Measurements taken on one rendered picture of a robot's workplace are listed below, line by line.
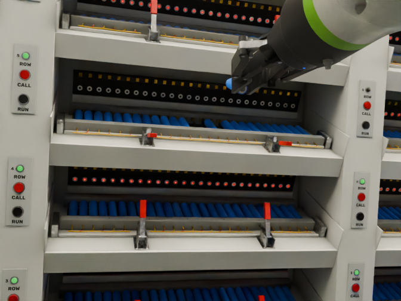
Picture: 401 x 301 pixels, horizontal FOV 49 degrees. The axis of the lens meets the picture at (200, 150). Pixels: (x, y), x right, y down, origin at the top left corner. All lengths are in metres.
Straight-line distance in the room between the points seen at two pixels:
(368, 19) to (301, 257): 0.68
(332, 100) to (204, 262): 0.47
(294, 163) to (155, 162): 0.30
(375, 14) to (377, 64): 0.67
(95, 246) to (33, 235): 0.11
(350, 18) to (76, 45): 0.57
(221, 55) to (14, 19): 0.38
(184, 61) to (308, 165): 0.34
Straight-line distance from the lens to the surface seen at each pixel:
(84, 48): 0.87
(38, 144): 0.85
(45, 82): 0.86
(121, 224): 0.93
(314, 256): 1.01
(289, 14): 0.49
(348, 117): 1.02
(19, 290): 0.90
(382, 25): 0.41
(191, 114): 1.03
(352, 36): 0.44
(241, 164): 0.91
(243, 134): 0.95
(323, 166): 0.99
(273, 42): 0.54
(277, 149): 0.95
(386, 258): 1.12
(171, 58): 0.89
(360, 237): 1.06
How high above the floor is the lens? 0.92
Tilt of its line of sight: 1 degrees down
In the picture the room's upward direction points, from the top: 3 degrees clockwise
